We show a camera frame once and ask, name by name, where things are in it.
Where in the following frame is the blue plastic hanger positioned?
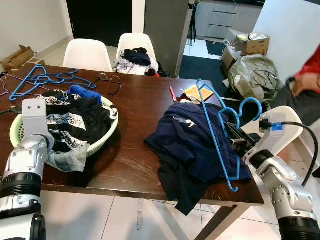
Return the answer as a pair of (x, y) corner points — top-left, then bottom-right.
(30, 69), (97, 91)
(8, 63), (57, 101)
(196, 78), (264, 193)

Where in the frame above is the purple plastic hanger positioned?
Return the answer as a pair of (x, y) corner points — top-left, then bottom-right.
(0, 75), (12, 99)

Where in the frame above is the person bare hand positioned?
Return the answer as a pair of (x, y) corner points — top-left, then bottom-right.
(291, 73), (320, 98)

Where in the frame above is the grey blue cloth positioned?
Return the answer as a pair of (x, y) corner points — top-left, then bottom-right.
(46, 141), (92, 174)

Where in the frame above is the black white patterned garment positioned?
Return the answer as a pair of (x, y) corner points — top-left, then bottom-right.
(36, 89), (117, 153)

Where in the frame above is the light green laundry basket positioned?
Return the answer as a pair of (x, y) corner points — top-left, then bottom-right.
(9, 92), (121, 159)

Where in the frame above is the bright blue rolled cloth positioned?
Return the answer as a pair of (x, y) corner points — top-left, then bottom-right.
(68, 85), (104, 105)

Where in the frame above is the olive green stuffed bag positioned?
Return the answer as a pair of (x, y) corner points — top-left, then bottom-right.
(227, 54), (281, 103)

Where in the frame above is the orange notepad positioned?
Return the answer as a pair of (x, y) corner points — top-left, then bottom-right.
(180, 84), (215, 105)

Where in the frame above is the red pen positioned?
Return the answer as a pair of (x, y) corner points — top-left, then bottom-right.
(168, 85), (177, 103)

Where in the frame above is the dark blue floor mat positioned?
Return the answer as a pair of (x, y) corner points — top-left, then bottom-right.
(178, 40), (232, 87)

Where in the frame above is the dark wooden table leg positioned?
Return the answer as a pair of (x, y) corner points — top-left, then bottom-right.
(194, 202), (242, 240)

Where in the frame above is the cardboard box with foil bags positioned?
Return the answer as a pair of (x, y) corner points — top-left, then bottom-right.
(221, 29), (272, 72)

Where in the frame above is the brown cardboard box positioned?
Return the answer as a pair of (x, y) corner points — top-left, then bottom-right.
(0, 45), (46, 72)

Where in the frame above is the person in red shirt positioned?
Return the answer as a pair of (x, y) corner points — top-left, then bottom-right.
(272, 44), (320, 128)

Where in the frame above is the white grey garment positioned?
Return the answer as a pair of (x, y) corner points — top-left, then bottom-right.
(112, 56), (161, 77)

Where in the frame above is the grey drawer cabinet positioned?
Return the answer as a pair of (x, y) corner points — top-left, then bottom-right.
(194, 0), (266, 42)

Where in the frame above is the dark folded garment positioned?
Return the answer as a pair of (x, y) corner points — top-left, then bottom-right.
(123, 47), (152, 67)

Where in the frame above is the black tripod stand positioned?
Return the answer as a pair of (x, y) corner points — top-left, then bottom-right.
(187, 0), (199, 47)

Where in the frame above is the grey door panel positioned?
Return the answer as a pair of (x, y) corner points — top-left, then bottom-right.
(144, 0), (195, 77)

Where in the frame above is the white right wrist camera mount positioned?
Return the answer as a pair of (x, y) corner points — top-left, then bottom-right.
(243, 111), (288, 165)

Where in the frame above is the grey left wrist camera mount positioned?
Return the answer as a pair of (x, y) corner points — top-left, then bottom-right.
(21, 98), (52, 140)

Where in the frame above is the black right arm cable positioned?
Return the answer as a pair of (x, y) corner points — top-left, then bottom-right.
(280, 120), (320, 189)

